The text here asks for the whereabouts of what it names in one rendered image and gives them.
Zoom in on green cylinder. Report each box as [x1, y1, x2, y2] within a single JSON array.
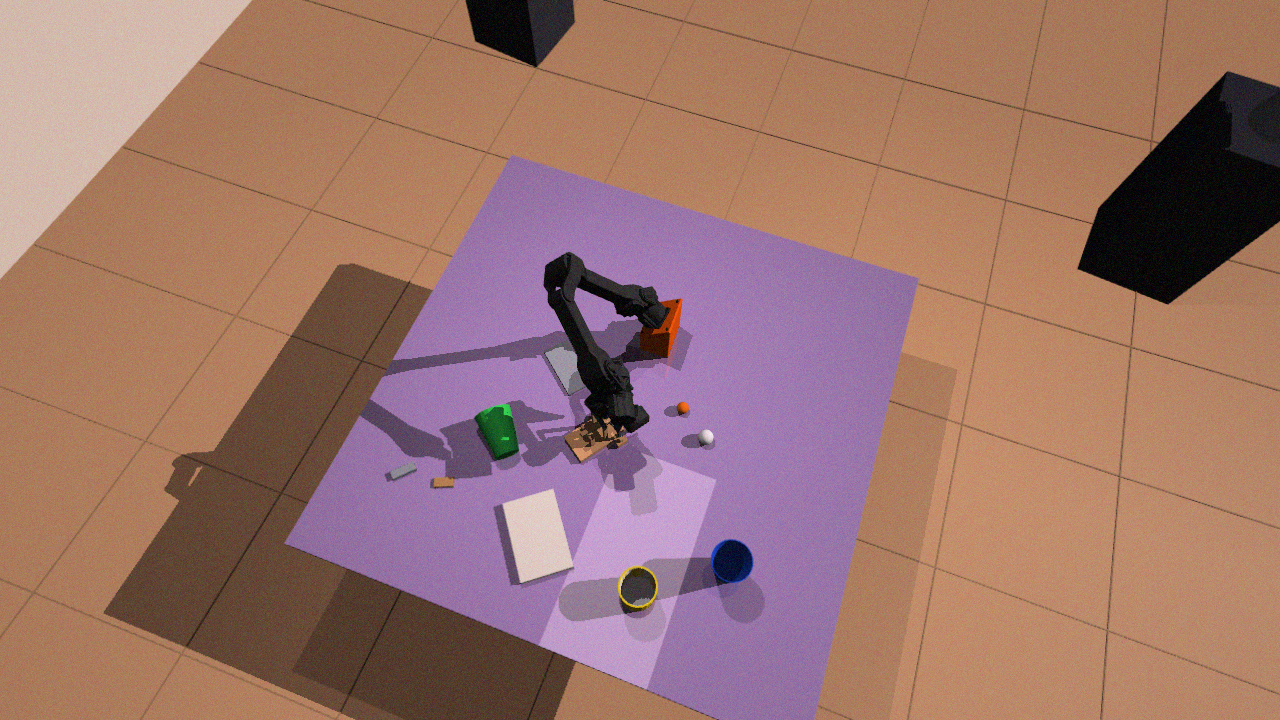
[[475, 404, 518, 459]]

